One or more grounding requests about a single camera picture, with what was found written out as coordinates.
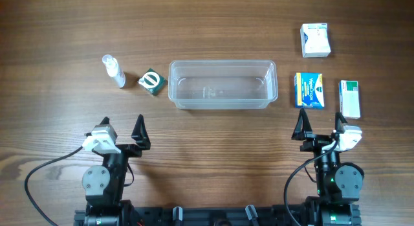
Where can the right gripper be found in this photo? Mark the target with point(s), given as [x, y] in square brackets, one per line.
[302, 135]

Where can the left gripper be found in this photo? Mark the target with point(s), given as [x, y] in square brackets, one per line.
[140, 135]

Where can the white green medicine box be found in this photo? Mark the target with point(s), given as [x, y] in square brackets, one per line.
[349, 99]

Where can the blue VapoDrops box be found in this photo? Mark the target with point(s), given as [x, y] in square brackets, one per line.
[308, 88]

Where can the green Zam-Buk box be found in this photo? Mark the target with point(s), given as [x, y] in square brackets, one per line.
[152, 82]

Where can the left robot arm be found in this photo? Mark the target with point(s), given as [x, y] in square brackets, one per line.
[104, 184]

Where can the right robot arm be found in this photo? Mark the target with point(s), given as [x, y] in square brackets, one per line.
[338, 184]

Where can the clear plastic container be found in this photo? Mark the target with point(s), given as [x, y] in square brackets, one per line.
[222, 84]

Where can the white spray bottle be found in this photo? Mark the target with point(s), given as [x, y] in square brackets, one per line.
[114, 70]

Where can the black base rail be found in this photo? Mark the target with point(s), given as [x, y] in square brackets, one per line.
[275, 215]

